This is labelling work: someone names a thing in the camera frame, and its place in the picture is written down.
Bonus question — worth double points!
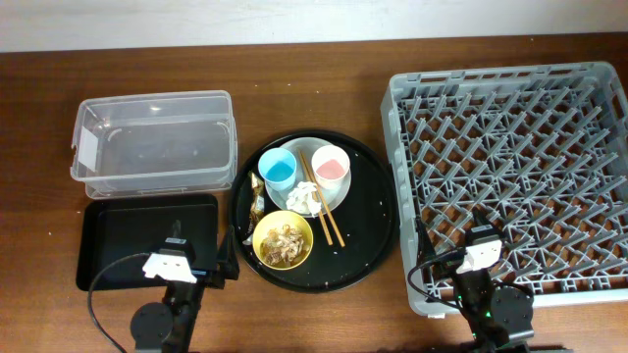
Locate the food scraps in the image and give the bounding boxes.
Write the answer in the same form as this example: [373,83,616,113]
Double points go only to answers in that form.
[260,225,310,268]

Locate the yellow bowl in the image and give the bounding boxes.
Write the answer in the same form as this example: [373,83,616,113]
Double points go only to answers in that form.
[252,211,314,271]

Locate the brown snack wrapper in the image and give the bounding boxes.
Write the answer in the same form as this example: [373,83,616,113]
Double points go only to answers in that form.
[242,172,265,245]

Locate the white tissue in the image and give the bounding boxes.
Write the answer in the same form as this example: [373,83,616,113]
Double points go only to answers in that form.
[286,181,322,217]

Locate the blue cup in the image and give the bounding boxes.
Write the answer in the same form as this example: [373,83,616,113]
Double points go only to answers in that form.
[258,148,296,191]

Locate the wooden chopstick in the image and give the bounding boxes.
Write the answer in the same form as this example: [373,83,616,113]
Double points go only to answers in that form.
[297,150,345,247]
[297,149,333,246]

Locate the pink cup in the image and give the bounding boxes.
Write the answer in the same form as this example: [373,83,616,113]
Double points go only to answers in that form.
[311,144,350,189]

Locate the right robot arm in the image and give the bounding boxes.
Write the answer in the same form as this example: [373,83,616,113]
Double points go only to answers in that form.
[406,209,534,352]

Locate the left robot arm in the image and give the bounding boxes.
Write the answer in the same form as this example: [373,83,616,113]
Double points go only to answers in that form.
[130,222,239,353]

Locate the grey dishwasher rack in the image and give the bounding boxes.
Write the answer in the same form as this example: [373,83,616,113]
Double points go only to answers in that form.
[381,62,627,317]

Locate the round black tray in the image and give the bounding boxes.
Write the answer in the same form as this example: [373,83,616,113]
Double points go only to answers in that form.
[227,129,399,293]

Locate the black rectangular tray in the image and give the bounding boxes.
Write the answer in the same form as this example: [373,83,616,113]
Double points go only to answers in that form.
[76,194,218,291]

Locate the clear plastic bin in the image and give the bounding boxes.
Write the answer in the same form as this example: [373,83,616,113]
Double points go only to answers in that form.
[70,90,237,199]

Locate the white plate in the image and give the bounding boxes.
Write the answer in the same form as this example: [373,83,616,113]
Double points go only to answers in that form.
[266,137,351,210]

